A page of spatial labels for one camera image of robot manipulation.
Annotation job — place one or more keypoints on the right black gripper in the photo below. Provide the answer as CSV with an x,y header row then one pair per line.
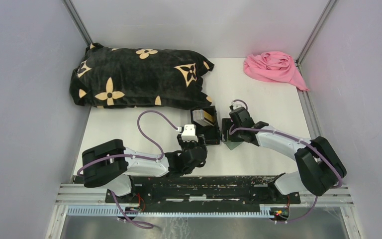
x,y
226,125

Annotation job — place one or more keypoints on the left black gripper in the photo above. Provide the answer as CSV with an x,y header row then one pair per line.
x,y
202,140

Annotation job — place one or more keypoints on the black card box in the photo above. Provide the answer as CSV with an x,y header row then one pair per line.
x,y
212,133

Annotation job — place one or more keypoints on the green card holder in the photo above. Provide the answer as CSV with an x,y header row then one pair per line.
x,y
233,144

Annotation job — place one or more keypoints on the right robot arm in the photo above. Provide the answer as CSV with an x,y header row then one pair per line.
x,y
319,168

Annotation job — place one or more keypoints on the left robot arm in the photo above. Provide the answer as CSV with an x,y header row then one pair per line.
x,y
111,165

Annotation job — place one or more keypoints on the stack of cards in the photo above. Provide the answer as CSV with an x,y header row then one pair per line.
x,y
203,118

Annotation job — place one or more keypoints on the pink cloth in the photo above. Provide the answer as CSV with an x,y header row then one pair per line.
x,y
274,67

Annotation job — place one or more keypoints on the black floral pillow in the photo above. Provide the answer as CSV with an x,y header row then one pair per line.
x,y
117,78

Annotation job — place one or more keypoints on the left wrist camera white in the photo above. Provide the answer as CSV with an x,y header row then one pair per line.
x,y
188,133

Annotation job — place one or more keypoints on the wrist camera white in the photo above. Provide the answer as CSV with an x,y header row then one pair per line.
x,y
235,104
188,133

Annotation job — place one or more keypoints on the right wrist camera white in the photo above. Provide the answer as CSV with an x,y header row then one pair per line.
x,y
235,104

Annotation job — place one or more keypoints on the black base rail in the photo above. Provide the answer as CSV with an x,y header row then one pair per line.
x,y
205,194

